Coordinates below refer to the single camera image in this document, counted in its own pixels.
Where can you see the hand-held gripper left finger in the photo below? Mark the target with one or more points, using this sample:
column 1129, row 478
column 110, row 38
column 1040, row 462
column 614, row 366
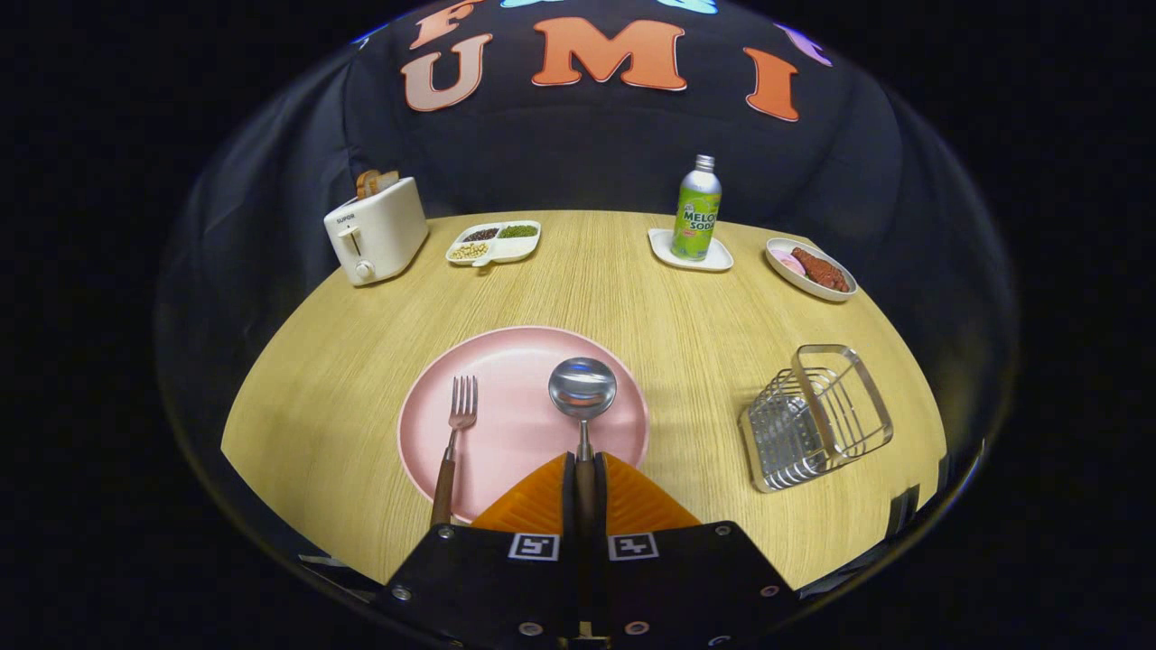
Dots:
column 569, row 506

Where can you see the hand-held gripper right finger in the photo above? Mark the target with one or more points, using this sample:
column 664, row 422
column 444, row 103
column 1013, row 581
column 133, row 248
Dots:
column 601, row 506

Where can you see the pink round plate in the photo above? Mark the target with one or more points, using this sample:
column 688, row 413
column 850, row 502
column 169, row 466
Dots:
column 515, row 406

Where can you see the white divided snack dish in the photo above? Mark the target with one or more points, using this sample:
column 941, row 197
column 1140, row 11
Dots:
column 510, row 250

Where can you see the white square coaster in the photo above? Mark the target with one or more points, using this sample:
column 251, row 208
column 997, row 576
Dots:
column 664, row 246

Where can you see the pale soy beans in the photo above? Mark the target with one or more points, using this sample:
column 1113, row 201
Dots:
column 468, row 252

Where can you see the green mung beans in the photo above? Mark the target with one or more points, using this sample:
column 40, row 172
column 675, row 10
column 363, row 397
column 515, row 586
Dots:
column 518, row 231

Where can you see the dark brown beans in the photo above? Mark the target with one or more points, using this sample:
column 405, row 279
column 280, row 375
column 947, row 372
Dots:
column 480, row 235

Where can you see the white round food plate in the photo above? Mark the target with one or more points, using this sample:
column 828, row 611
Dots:
column 795, row 283

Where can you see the green soda bottle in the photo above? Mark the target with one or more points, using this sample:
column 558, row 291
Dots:
column 695, row 221

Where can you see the pink ham slices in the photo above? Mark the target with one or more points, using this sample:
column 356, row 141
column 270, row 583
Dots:
column 788, row 263

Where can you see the red-brown meat piece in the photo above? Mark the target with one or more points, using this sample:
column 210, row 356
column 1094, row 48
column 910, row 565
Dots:
column 822, row 269

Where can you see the cream white toaster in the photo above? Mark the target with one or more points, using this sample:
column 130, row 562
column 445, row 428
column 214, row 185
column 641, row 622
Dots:
column 379, row 235

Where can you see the brown toast slice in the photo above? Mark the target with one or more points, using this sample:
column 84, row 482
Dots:
column 388, row 181
column 366, row 183

